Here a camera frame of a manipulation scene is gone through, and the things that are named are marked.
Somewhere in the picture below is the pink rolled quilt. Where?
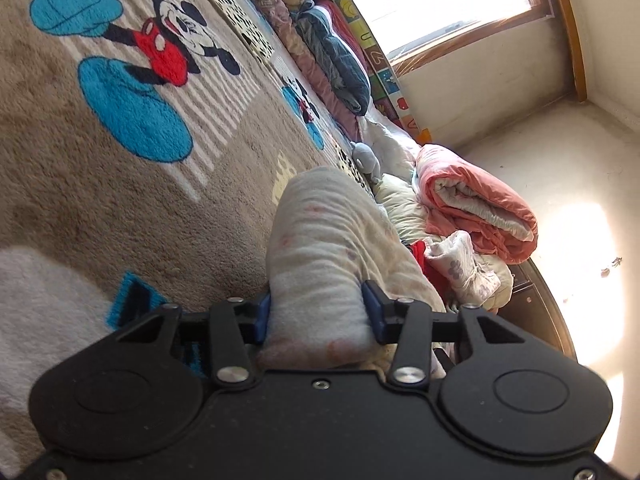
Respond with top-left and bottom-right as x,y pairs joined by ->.
414,144 -> 538,264

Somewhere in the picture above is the folded dark blue quilt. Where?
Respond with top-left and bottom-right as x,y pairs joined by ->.
292,0 -> 371,116

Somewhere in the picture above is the white purple-flower garment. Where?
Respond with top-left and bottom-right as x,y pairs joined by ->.
424,230 -> 513,311

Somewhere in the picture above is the grey plush toy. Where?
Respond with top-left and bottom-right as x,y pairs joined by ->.
352,142 -> 382,184

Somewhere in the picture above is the alphabet foam play mat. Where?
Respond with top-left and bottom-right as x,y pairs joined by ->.
314,0 -> 432,145

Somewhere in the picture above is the white pillow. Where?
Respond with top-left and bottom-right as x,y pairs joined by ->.
358,110 -> 421,183

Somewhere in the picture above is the Mickey Mouse plush blanket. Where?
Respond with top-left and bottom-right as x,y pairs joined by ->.
1,0 -> 348,476

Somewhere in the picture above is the red folded garment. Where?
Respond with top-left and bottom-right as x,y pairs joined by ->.
408,240 -> 450,302

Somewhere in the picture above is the purple floral mattress pad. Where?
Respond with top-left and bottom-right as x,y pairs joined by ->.
252,0 -> 360,141

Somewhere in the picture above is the cream floral lilac-lined baby garment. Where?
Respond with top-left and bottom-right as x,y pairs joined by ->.
257,167 -> 445,374

